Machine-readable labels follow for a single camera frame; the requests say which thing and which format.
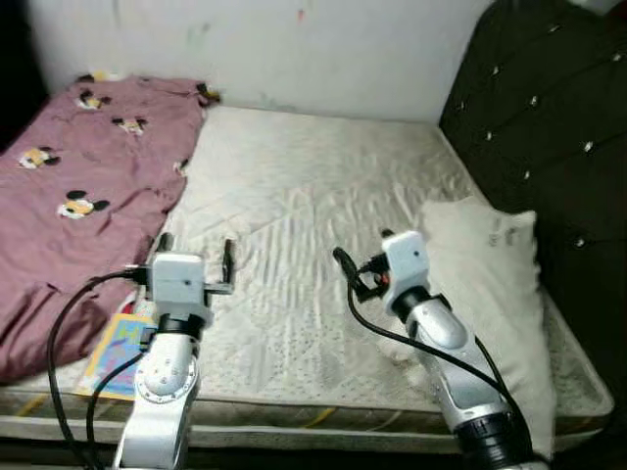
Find quilted cream mattress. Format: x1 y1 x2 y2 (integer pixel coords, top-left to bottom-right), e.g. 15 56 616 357
0 103 616 424

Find pink cartoon mouse blanket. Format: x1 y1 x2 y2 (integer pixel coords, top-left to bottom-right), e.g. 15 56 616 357
0 73 212 385

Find cream pillow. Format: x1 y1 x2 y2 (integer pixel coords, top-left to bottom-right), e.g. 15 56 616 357
419 196 557 456

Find grey bed base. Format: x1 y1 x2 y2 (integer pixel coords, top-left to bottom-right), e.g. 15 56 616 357
0 416 608 463

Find black tufted headboard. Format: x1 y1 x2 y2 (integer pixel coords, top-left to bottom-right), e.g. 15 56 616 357
439 0 627 432

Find black furniture unit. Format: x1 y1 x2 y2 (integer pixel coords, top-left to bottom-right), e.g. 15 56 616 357
0 0 45 148

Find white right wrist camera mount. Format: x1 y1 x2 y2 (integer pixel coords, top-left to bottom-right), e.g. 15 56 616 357
380 230 432 295

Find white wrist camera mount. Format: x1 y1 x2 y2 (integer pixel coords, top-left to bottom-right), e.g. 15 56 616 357
380 230 432 295
149 253 213 319

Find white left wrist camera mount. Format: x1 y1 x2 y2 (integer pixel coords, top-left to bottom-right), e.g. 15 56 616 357
149 253 213 319

